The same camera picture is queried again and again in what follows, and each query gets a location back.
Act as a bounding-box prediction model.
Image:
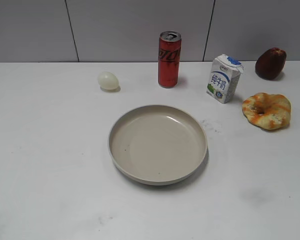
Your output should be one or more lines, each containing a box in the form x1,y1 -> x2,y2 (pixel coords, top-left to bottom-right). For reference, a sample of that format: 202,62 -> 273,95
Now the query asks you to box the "white blue milk carton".
206,54 -> 244,104

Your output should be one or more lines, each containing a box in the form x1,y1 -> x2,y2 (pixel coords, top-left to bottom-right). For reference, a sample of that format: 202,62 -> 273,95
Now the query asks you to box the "round orange glazed croissant bread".
242,92 -> 291,131

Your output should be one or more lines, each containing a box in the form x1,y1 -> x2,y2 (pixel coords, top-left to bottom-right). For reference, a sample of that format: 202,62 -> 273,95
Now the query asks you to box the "white egg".
97,71 -> 119,91

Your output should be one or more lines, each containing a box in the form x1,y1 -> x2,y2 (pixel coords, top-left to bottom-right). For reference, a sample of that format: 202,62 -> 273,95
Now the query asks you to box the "dark red apple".
255,47 -> 287,80

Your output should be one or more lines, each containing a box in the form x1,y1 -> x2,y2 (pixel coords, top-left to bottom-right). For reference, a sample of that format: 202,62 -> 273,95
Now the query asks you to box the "red cola can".
158,30 -> 182,88

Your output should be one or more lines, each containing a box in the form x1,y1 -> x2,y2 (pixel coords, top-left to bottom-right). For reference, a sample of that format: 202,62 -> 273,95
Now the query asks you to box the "beige round plate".
107,104 -> 208,186

